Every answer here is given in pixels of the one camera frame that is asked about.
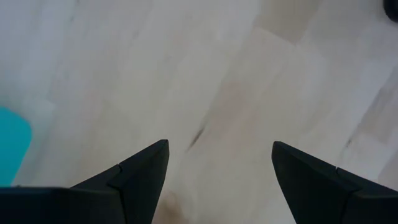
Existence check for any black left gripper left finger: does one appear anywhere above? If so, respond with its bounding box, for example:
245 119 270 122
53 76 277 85
0 139 170 224

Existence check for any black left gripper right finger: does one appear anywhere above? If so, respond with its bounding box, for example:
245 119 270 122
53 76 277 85
272 141 398 224

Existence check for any teal translucent plastic bin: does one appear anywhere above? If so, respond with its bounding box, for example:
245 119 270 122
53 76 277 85
0 106 34 187

